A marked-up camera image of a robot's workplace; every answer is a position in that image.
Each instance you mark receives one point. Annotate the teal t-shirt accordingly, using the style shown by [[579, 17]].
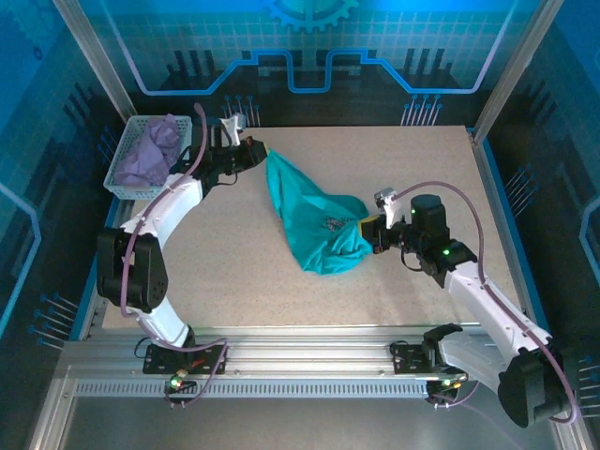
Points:
[[309, 225]]

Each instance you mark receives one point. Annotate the purple garment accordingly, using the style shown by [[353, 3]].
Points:
[[150, 154]]

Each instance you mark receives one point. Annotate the light blue plastic basket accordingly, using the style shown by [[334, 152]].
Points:
[[112, 185]]

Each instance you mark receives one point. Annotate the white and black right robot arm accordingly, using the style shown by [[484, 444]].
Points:
[[483, 300]]

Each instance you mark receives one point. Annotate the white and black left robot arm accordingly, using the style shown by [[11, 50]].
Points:
[[154, 211]]

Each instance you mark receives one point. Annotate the blue table edge strip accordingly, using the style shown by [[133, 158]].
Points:
[[499, 187], [83, 314]]

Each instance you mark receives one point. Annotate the small LED controller board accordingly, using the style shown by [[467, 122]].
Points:
[[177, 383], [445, 384]]

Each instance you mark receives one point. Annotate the grey metal front panel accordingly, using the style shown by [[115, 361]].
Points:
[[300, 422]]

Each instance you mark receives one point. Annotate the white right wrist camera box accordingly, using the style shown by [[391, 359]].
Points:
[[386, 206]]

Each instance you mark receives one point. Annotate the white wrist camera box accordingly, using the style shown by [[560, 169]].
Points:
[[233, 126], [386, 206]]

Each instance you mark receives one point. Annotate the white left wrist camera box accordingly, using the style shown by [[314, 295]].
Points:
[[233, 126]]

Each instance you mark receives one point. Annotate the aluminium mounting rail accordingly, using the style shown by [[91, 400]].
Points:
[[304, 347]]

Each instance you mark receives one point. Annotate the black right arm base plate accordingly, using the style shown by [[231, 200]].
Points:
[[408, 361]]

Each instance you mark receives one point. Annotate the aluminium frame post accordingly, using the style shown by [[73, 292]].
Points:
[[110, 79]]

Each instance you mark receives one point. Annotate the aluminium frame bracket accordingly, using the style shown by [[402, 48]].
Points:
[[508, 79]]

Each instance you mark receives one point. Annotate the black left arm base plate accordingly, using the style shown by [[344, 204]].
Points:
[[159, 361]]

